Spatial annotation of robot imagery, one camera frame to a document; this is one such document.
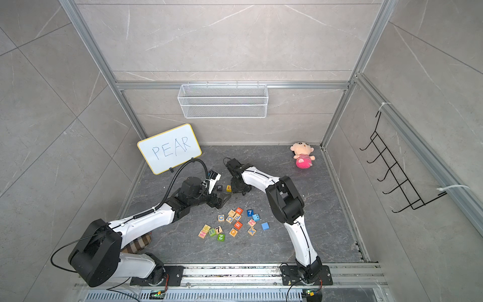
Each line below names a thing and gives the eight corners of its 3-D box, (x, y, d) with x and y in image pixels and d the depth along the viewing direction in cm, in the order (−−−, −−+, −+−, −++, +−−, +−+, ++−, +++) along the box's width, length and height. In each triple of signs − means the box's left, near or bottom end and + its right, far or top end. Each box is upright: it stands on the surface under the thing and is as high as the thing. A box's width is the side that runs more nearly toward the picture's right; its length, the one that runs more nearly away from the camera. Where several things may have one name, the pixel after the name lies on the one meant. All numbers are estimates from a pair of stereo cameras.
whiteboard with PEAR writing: (156, 178, 106) (142, 156, 91) (151, 165, 112) (136, 142, 97) (203, 157, 116) (197, 134, 102) (195, 145, 123) (188, 123, 108)
